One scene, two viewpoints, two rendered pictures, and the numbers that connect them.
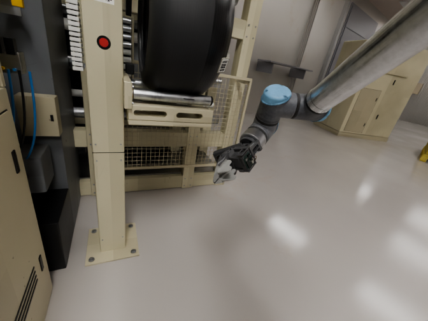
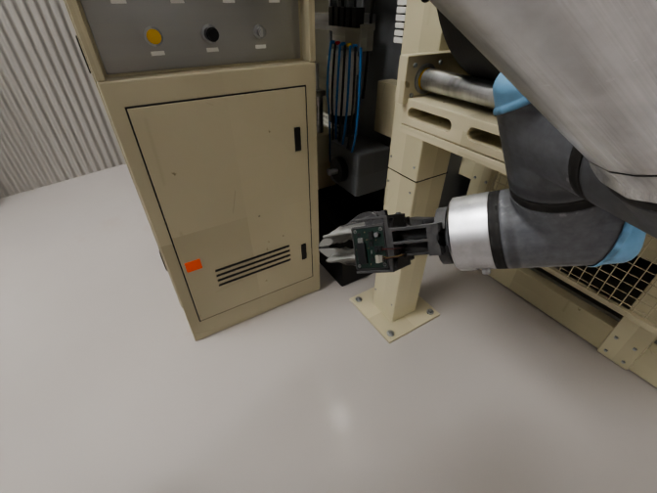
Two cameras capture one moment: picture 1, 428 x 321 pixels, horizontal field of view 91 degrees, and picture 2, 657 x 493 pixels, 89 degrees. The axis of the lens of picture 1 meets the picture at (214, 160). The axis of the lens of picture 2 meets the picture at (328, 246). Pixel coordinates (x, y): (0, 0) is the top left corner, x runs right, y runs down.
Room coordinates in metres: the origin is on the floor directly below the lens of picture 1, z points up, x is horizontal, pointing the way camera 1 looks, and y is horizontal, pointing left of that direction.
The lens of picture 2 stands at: (0.57, -0.44, 1.05)
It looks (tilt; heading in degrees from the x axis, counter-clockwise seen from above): 37 degrees down; 86
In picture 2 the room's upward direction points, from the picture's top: straight up
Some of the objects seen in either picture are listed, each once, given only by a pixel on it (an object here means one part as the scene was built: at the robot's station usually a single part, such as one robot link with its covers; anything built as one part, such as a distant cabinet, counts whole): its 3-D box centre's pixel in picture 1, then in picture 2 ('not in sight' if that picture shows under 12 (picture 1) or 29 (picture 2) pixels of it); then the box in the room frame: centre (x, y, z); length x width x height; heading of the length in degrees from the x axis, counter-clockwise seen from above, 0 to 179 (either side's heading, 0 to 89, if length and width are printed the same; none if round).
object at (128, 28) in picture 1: (113, 46); not in sight; (1.28, 0.66, 1.05); 0.20 x 0.15 x 0.30; 118
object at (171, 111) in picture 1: (171, 112); (477, 127); (0.92, 0.22, 0.84); 0.36 x 0.09 x 0.06; 118
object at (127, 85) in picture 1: (125, 86); (462, 71); (0.96, 0.44, 0.90); 0.40 x 0.03 x 0.10; 28
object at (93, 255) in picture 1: (113, 241); (393, 305); (0.90, 0.50, 0.01); 0.27 x 0.27 x 0.02; 28
